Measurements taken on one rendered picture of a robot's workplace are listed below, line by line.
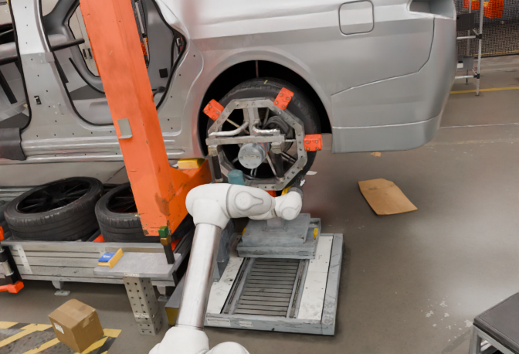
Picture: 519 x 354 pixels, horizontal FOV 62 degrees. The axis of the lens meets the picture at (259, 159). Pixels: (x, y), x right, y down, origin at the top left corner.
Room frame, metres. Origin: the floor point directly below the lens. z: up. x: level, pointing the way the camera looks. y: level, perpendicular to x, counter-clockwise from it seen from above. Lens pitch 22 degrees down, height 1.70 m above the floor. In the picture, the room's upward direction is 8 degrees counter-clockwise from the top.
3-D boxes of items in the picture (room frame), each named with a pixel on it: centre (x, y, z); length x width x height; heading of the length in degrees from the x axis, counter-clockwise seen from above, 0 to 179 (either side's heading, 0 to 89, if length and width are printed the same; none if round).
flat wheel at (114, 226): (2.63, 0.79, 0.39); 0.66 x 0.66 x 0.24
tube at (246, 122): (2.22, 0.13, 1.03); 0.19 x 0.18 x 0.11; 163
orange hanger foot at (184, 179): (2.44, 0.48, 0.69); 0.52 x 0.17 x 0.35; 163
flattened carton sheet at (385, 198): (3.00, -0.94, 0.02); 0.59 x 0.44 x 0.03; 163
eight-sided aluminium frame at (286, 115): (2.30, 0.00, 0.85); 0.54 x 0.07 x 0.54; 73
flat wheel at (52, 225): (2.84, 1.48, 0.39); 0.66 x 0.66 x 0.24
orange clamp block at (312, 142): (2.22, -0.30, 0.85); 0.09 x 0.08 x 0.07; 73
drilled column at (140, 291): (1.94, 0.74, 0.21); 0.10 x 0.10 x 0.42; 73
